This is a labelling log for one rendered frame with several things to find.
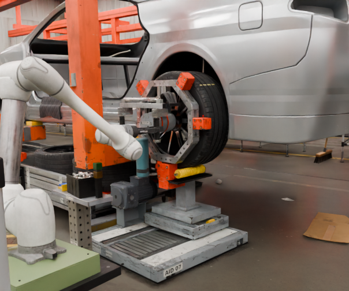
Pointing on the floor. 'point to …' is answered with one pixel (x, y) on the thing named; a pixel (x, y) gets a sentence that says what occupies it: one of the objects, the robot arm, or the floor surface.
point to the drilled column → (80, 225)
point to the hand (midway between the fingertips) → (156, 129)
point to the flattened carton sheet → (331, 227)
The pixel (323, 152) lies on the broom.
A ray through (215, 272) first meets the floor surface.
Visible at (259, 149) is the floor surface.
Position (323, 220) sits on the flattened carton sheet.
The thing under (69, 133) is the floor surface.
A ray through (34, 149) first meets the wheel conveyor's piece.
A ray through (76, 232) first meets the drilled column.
